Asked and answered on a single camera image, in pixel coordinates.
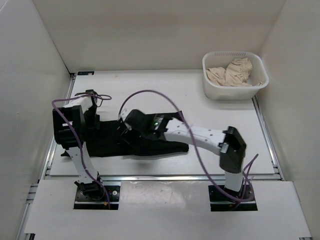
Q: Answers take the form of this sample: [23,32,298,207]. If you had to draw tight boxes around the black trousers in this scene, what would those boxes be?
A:
[72,117,189,158]

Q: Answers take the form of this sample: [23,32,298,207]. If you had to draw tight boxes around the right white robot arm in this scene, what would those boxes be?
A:
[119,109,247,202]

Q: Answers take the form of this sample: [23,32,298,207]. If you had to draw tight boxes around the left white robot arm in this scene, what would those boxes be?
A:
[51,89,105,201]

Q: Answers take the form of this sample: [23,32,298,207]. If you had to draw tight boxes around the small dark label tag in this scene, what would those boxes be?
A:
[77,71,95,76]

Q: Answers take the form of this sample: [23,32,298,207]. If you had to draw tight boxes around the beige garment in basket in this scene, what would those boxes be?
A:
[204,56,266,88]

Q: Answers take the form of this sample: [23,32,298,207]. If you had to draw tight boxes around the white plastic basket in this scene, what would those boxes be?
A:
[202,51,269,101]

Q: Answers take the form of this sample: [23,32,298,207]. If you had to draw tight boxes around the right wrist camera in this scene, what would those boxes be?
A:
[118,108,130,123]

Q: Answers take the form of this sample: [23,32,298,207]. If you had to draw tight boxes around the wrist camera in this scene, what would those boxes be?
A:
[75,89,100,107]
[118,108,130,123]

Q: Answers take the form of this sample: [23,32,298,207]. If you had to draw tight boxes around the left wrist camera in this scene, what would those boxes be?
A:
[75,89,100,107]

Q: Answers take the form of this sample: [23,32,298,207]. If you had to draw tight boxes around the aluminium front rail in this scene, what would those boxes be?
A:
[98,174,226,183]

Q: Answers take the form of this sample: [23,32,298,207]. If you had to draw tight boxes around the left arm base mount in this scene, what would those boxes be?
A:
[73,182,121,210]

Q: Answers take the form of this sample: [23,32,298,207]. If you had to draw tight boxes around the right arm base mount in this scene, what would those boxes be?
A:
[208,184,258,212]

